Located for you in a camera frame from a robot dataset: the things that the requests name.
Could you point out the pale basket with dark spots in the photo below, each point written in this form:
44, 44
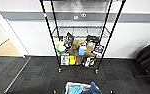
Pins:
68, 87

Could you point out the dark blue plush toy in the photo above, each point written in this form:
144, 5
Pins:
92, 89

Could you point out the light blue plush toy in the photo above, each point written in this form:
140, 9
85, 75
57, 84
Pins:
76, 90

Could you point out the black and yellow packet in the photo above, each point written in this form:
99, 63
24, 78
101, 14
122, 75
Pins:
89, 61

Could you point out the dark printed packet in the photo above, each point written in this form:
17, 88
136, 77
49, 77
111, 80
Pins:
99, 49

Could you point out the black office chair with bag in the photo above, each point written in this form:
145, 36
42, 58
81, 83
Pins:
149, 58

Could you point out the brown cardboard carton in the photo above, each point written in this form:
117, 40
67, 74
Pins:
78, 43

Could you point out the black box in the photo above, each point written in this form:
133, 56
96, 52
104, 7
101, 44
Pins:
92, 39

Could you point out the white door frame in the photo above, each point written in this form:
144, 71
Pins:
11, 30

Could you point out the white wall outlet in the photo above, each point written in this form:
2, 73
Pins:
76, 17

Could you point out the round white wall socket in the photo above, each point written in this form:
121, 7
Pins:
83, 15

